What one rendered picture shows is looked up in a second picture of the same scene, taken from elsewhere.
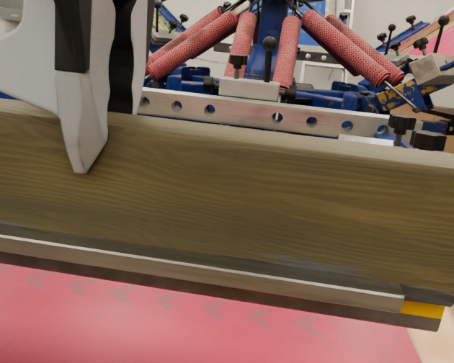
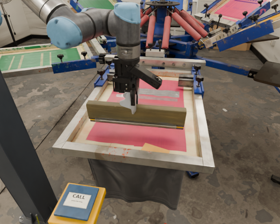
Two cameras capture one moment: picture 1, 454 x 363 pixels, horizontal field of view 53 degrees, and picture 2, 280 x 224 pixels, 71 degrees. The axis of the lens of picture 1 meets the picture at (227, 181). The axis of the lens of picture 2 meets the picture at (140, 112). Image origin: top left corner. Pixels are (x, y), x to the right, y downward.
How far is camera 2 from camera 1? 0.53 m
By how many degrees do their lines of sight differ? 18
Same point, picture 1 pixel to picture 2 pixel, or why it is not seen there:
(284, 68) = (165, 39)
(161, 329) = (142, 130)
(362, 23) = not seen: outside the picture
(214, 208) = (150, 117)
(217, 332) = (152, 130)
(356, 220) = (170, 117)
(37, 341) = (125, 134)
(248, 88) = (154, 54)
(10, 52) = (124, 102)
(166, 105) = not seen: hidden behind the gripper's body
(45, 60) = (128, 102)
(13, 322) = (120, 131)
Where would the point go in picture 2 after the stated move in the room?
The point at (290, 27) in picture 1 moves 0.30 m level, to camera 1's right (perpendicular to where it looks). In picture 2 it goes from (167, 21) to (206, 22)
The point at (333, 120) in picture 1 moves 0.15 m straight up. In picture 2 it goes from (179, 63) to (182, 40)
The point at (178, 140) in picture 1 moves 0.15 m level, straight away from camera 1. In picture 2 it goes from (145, 109) to (142, 90)
